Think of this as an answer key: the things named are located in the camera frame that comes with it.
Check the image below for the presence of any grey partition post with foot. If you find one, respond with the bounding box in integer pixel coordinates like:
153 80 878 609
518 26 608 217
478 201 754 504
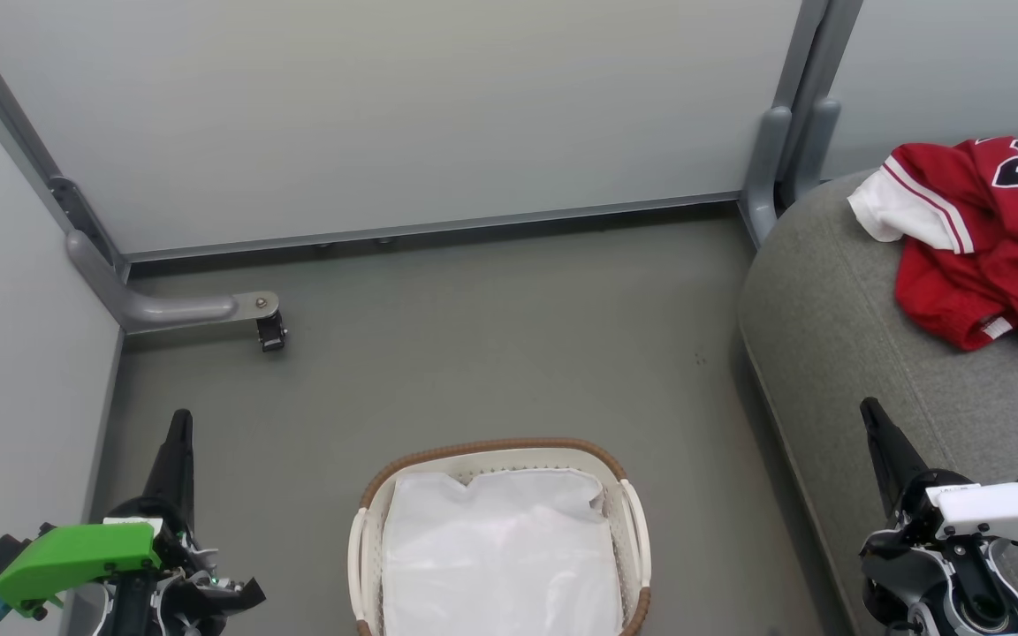
781 0 865 209
741 0 830 250

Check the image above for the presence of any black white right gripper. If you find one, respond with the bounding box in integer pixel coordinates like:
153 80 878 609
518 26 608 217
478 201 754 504
858 397 1018 591

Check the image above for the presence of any white cloth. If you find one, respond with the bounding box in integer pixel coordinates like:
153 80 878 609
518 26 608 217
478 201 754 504
381 468 625 636

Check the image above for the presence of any grey partition bottom rail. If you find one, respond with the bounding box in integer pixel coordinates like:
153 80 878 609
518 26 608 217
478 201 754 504
125 193 744 263

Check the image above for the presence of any red and white jersey garment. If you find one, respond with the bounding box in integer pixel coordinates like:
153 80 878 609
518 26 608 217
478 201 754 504
847 135 1018 379

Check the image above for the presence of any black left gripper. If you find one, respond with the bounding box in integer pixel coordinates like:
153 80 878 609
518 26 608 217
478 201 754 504
103 408 267 636

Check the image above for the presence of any white laundry basket brown rim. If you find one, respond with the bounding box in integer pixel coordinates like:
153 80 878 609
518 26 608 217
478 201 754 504
347 437 653 636

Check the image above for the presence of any grey upholstered sofa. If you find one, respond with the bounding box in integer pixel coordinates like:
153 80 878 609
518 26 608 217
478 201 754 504
737 168 1018 636

